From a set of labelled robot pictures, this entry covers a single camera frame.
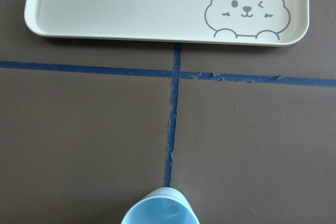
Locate light blue plastic cup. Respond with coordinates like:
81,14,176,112
121,187,200,223

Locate cream bear serving tray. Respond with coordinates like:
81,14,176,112
24,0,309,46

